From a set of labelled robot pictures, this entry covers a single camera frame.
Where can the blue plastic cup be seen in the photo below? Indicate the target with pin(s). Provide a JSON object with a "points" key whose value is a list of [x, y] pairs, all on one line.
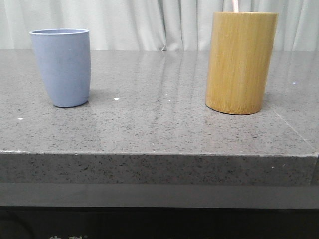
{"points": [[64, 60]]}

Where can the pink chopstick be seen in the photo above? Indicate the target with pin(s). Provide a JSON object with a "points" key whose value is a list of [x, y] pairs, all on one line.
{"points": [[235, 4]]}

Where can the bamboo cylindrical holder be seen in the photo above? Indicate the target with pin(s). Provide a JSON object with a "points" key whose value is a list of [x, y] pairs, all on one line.
{"points": [[240, 54]]}

